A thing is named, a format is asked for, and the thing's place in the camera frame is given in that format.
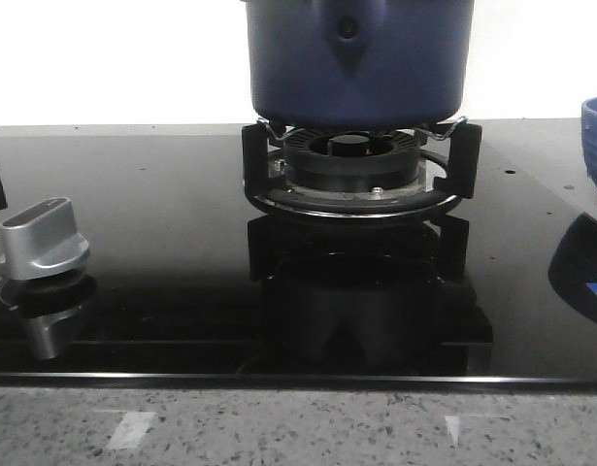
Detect dark blue cooking pot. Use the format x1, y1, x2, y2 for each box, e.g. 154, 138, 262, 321
245, 0, 474, 130

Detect black burner pot support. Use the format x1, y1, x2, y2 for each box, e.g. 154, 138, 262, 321
241, 117, 482, 221

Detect silver stove knob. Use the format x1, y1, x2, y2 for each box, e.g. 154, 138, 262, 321
0, 197, 90, 281

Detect black gas burner head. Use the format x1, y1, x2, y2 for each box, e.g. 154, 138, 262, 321
282, 130, 420, 192

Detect black glass gas stove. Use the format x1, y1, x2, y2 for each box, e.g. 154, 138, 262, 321
0, 119, 597, 391

